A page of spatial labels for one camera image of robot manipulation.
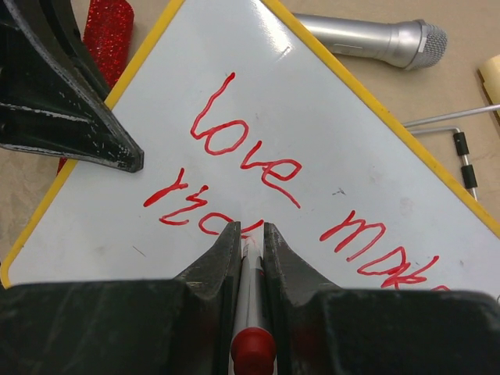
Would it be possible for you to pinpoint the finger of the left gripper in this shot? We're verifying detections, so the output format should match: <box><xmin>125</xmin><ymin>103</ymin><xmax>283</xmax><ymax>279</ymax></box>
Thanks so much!
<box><xmin>1</xmin><ymin>1</ymin><xmax>144</xmax><ymax>173</ymax></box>
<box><xmin>38</xmin><ymin>0</ymin><xmax>110</xmax><ymax>100</ymax></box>

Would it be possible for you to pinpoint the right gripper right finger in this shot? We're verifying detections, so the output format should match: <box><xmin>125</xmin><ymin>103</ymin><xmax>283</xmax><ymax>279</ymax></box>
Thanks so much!
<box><xmin>263</xmin><ymin>223</ymin><xmax>499</xmax><ymax>374</ymax></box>

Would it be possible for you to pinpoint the yellow framed whiteboard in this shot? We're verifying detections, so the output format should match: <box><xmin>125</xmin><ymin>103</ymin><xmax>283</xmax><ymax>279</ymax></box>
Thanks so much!
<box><xmin>2</xmin><ymin>1</ymin><xmax>499</xmax><ymax>297</ymax></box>

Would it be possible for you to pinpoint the red whiteboard marker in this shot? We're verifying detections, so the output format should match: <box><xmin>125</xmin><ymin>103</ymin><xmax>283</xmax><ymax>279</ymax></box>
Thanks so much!
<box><xmin>230</xmin><ymin>237</ymin><xmax>277</xmax><ymax>374</ymax></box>

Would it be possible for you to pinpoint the wire whiteboard stand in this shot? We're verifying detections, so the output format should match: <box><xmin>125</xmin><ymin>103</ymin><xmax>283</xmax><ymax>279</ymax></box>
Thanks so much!
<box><xmin>403</xmin><ymin>104</ymin><xmax>499</xmax><ymax>201</ymax></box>

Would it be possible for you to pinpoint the silver toy microphone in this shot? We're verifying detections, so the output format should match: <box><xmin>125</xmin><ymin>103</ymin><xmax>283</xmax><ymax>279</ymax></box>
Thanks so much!
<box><xmin>295</xmin><ymin>13</ymin><xmax>448</xmax><ymax>70</ymax></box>

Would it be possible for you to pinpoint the cream toy microphone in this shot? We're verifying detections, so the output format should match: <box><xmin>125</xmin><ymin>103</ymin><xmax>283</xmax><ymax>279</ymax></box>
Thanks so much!
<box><xmin>478</xmin><ymin>55</ymin><xmax>500</xmax><ymax>105</ymax></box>

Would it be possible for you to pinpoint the red toy microphone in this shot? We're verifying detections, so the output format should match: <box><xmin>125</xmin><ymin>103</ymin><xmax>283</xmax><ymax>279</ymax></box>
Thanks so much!
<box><xmin>56</xmin><ymin>0</ymin><xmax>136</xmax><ymax>175</ymax></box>

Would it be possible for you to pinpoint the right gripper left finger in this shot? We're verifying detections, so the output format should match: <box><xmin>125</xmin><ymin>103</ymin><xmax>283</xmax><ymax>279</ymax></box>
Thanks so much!
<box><xmin>1</xmin><ymin>223</ymin><xmax>241</xmax><ymax>374</ymax></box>

